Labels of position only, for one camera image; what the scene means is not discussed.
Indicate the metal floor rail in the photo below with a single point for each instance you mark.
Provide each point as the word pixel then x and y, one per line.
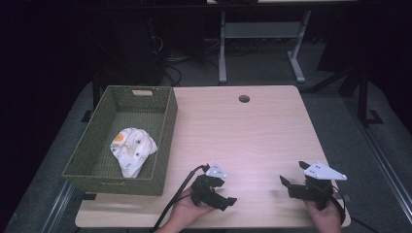
pixel 382 158
pixel 58 207

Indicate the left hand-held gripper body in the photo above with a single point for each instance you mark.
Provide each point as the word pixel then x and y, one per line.
pixel 207 187

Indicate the person's right hand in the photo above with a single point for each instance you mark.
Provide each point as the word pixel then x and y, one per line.
pixel 324 218

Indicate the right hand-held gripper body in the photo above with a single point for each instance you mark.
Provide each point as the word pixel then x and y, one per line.
pixel 315 184

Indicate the black cabinet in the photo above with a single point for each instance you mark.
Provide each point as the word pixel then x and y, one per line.
pixel 136 48

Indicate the grey metal desk frame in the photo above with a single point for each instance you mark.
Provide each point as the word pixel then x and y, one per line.
pixel 259 30

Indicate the white patterned cloth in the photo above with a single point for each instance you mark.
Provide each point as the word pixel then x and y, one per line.
pixel 132 150

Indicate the green woven basket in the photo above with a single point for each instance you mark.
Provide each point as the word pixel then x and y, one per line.
pixel 97 152

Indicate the person's left hand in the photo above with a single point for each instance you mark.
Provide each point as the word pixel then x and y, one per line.
pixel 186 212

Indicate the black stand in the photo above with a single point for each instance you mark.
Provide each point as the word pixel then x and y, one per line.
pixel 94 97
pixel 364 97

